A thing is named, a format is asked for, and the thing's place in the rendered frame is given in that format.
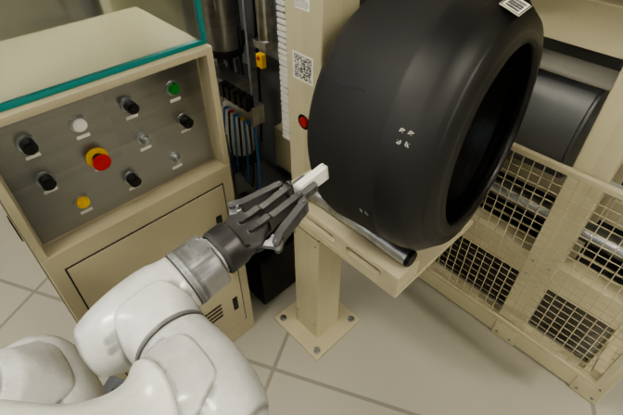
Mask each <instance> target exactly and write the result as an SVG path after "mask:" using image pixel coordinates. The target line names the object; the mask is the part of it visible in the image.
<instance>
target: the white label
mask: <svg viewBox="0 0 623 415"><path fill-rule="evenodd" d="M499 5H501V6H503V7H505V8H506V9H508V10H509V11H511V12H512V13H514V14H515V15H517V16H518V17H519V16H521V15H522V14H523V13H525V12H526V11H527V10H528V9H530V8H531V7H532V5H531V4H529V3H528V2H526V1H525V0H503V1H501V2H500V3H499Z"/></svg>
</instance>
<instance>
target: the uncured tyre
mask: <svg viewBox="0 0 623 415"><path fill-rule="evenodd" d="M501 1H503V0H367V1H366V2H364V3H363V4H362V5H361V6H360V7H359V8H358V9H357V10H356V11H355V12H354V14H353V15H352V16H351V17H350V19H349V20H348V21H347V23H346V24H345V25H344V27H343V28H342V30H341V31H340V33H339V34H338V36H337V38H336V40H335V41H334V43H333V44H332V46H331V48H330V50H329V52H328V54H327V56H326V59H325V61H324V64H323V66H322V69H321V71H320V74H319V77H318V80H317V83H316V85H315V88H314V92H313V96H312V100H311V108H310V114H309V120H308V132H307V143H308V154H309V160H310V164H311V170H314V169H315V168H316V167H318V166H319V165H320V164H321V163H324V164H325V165H326V166H327V167H328V174H329V179H328V180H326V181H325V182H324V183H322V184H321V185H320V186H318V193H319V194H320V196H321V198H322V199H323V200H324V201H325V202H326V203H327V204H328V205H329V206H330V207H331V208H332V209H333V210H334V211H335V212H336V213H338V214H340V215H341V216H343V217H345V218H347V219H349V220H351V221H353V222H355V223H357V224H359V225H361V226H362V227H363V228H365V229H367V230H369V231H371V232H373V233H375V234H377V235H379V236H381V237H383V238H384V239H386V240H388V241H390V242H391V243H393V244H394V245H397V246H399V247H403V248H408V249H412V250H423V249H427V248H429V247H433V246H437V245H443V244H445V243H447V242H449V241H450V240H451V239H452V238H453V237H454V236H455V235H456V234H457V233H458V232H459V231H461V230H462V228H463V227H464V226H465V225H466V223H467V222H469V220H470V219H471V218H472V216H473V215H474V214H475V212H476V211H477V209H478V207H479V206H480V204H481V203H482V201H483V200H484V198H485V196H486V195H487V193H488V191H489V190H490V187H491V186H492V185H493V183H494V181H495V179H496V178H497V176H498V174H499V172H500V170H501V168H502V165H503V163H504V161H505V160H506V158H507V156H508V154H509V152H510V150H511V147H512V145H513V143H514V141H515V138H516V136H517V133H518V131H519V128H520V126H521V123H522V121H523V118H524V117H525V114H526V111H527V108H528V104H529V101H530V98H531V96H532V93H533V89H534V86H535V82H536V80H537V76H538V72H539V68H540V61H541V55H542V48H543V25H542V21H541V19H540V16H539V15H538V13H537V11H536V9H535V8H534V6H533V5H532V3H531V1H530V0H525V1H526V2H528V3H529V4H531V5H532V7H531V8H530V9H528V10H527V11H526V12H525V13H523V14H522V15H521V16H519V17H518V16H517V15H515V14H514V13H512V12H511V11H509V10H508V9H506V8H505V7H503V6H501V5H499V3H500V2H501ZM334 80H337V81H340V82H344V83H347V84H350V85H353V86H356V87H359V88H362V89H364V90H366V91H365V92H362V91H360V90H357V89H354V88H351V87H348V86H346V85H343V84H340V83H338V82H334ZM400 123H401V124H404V125H406V126H409V127H412V128H415V129H417V132H416V135H415V137H414V140H413V145H412V148H411V151H407V150H403V149H400V148H398V147H395V146H393V144H394V141H395V137H396V134H397V131H398V128H399V126H400ZM357 206H359V207H361V208H364V209H366V210H367V211H369V213H370V218H371V219H369V218H368V217H366V216H364V215H363V214H361V213H359V212H358V209H357Z"/></svg>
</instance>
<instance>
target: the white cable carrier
mask: <svg viewBox="0 0 623 415"><path fill-rule="evenodd" d="M275 2H276V4H279V5H276V9H277V10H280V11H276V16H277V17H278V18H277V22H278V24H277V29H279V30H277V34H278V35H280V36H278V41H280V42H278V46H279V48H278V52H279V54H278V56H279V58H280V59H279V64H281V65H279V69H280V70H279V72H280V85H282V86H280V89H281V100H282V102H281V105H282V124H283V137H284V138H286V139H287V140H288V141H290V127H289V103H288V78H287V54H286V7H285V0H275ZM279 17H280V18H279Z"/></svg>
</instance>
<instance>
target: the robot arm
mask: <svg viewBox="0 0 623 415"><path fill-rule="evenodd" d="M328 179H329V174H328V167H327V166H326V165H325V164H324V163H321V164H320V165H319V166H318V167H316V168H315V169H314V170H312V171H311V172H309V173H308V174H307V175H301V176H299V177H298V178H297V179H296V180H295V181H293V182H291V181H286V184H284V183H282V182H281V181H277V182H274V183H272V184H270V185H268V186H266V187H264V188H261V189H260V190H258V191H256V192H254V193H252V194H250V195H247V196H245V197H243V198H241V199H237V200H233V201H229V202H228V203H227V206H228V208H229V211H230V216H228V217H227V218H226V220H225V222H219V223H218V224H216V225H215V226H214V227H212V228H211V229H210V230H208V231H207V232H206V233H204V234H203V239H202V238H201V237H199V236H198V235H194V236H192V237H191V238H190V239H188V240H187V241H185V242H184V243H183V244H181V245H180V246H178V247H177V248H176V249H174V250H173V251H171V252H170V253H168V255H167V256H166V257H164V258H162V259H160V260H158V261H156V262H154V263H152V264H149V265H146V266H144V267H143V268H141V269H140V270H137V271H136V272H134V273H133V274H131V275H130V276H128V277H127V278H125V279H124V280H123V281H121V282H120V283H118V284H117V285H116V286H114V287H113V288H112V289H111V290H110V291H108V292H107V293H106V294H105V295H104V296H102V297H101V298H100V299H99V300H98V301H97V302H96V303H95V304H94V305H93V306H92V307H91V308H90V309H89V310H88V311H87V312H86V313H85V314H84V315H83V317H82V318H81V319H80V321H79V322H78V323H77V325H76V326H75V328H74V331H73V337H74V342H75V345H74V344H73V343H71V342H70V341H68V340H66V339H64V338H61V337H59V336H56V335H52V334H46V333H40V334H34V335H29V336H26V337H23V338H21V339H19V340H17V341H15V342H14V343H12V344H10V345H9V346H7V347H6V348H1V349H0V415H269V410H268V408H269V401H268V397H267V395H266V392H265V389H264V387H263V385H262V383H261V379H260V377H259V376H258V374H257V373H256V372H255V370H254V369H253V367H252V366H251V364H250V363H249V361H248V360H247V358H246V357H245V356H244V354H243V353H242V352H241V351H240V349H239V348H238V347H237V346H236V345H235V343H234V342H233V341H232V340H231V339H230V338H229V337H228V336H227V335H226V334H225V333H224V332H223V331H222V330H221V329H220V328H219V327H217V326H216V325H214V324H213V323H212V322H211V321H210V320H209V319H208V318H207V317H206V316H205V315H204V314H203V312H202V311H201V309H200V307H201V306H202V305H203V304H204V303H207V302H208V301H209V300H210V299H211V298H212V297H213V296H214V295H216V294H217V293H218V292H219V291H220V290H222V289H223V288H224V287H225V286H226V285H227V284H228V283H229V282H231V276H230V274H229V273H235V272H236V271H237V270H239V269H240V268H241V267H242V266H244V265H245V264H246V263H247V262H248V261H249V260H250V258H251V257H252V256H253V255H254V254H256V253H259V252H261V251H263V250H264V248H265V249H272V250H274V252H275V253H276V254H280V253H281V252H282V251H283V247H284V244H285V241H286V240H287V238H288V237H289V236H290V235H291V233H293V232H294V230H295V229H296V228H297V227H298V225H299V224H300V222H301V221H302V220H303V219H304V217H305V216H306V215H307V213H308V212H309V206H308V200H307V199H308V198H310V197H311V196H312V195H314V194H315V193H316V192H317V191H318V186H320V185H321V184H322V183H324V182H325V181H326V180H328ZM282 221H283V222H282ZM281 222H282V223H281ZM280 223H281V225H280V226H279V227H278V228H277V230H276V232H275V234H272V235H271V237H270V238H269V239H268V237H269V234H270V233H271V232H273V231H274V229H275V227H276V226H277V225H278V224H280ZM127 371H129V374H128V376H127V378H126V380H125V381H124V382H123V384H121V385H120V386H119V387H118V388H116V389H115V390H113V391H111V392H110V393H108V394H107V393H106V391H105V388H104V386H103V384H102V383H101V382H100V380H99V378H98V376H99V377H109V376H113V375H118V374H121V373H125V372H127Z"/></svg>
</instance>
